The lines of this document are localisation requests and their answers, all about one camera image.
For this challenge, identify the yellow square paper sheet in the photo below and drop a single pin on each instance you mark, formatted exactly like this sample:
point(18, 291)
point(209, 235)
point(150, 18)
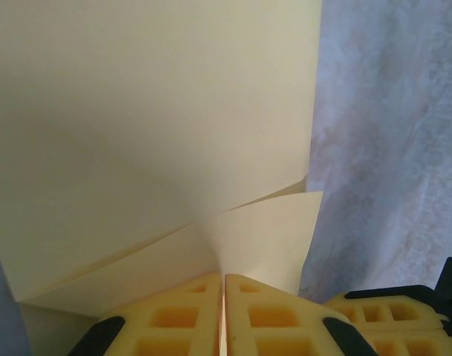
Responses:
point(136, 111)

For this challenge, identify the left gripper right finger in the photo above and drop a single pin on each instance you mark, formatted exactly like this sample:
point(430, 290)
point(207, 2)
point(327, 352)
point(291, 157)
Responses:
point(240, 315)

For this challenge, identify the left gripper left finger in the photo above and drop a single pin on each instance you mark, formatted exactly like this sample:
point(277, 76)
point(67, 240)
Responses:
point(144, 311)

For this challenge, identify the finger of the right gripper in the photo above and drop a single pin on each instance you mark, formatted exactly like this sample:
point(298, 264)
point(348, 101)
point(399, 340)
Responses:
point(415, 345)
point(415, 315)

